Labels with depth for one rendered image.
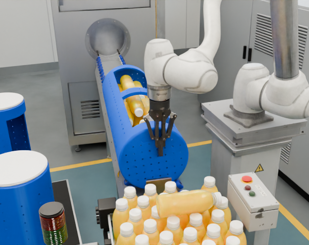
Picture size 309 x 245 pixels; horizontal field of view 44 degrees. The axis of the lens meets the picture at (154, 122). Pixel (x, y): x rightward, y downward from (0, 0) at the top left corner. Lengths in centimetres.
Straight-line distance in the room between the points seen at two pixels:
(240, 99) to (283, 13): 49
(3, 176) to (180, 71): 85
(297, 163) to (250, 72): 155
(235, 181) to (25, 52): 539
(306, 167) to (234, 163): 134
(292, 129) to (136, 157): 82
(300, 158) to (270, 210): 190
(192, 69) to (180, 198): 40
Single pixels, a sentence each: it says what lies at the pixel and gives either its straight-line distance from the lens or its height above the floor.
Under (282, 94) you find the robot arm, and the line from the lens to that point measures 171.
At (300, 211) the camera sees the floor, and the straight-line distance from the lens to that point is 321.
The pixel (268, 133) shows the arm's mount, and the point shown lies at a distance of 191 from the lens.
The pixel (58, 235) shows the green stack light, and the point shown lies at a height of 119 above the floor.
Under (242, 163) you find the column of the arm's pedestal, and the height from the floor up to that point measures 91.
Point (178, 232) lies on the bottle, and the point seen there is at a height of 107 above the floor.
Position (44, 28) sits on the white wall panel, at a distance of 641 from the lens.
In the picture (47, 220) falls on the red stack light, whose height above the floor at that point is 125.
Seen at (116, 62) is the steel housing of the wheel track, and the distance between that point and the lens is 344.
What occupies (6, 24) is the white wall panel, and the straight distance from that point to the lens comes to 639.
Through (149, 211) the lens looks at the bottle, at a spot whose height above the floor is 106.
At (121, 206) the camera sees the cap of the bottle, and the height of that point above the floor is 110.
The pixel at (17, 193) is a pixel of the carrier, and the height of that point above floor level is 99.
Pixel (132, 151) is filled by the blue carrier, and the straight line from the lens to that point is 150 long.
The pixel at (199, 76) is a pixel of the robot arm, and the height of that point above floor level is 150.
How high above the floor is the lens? 188
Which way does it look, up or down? 25 degrees down
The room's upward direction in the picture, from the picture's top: 1 degrees counter-clockwise
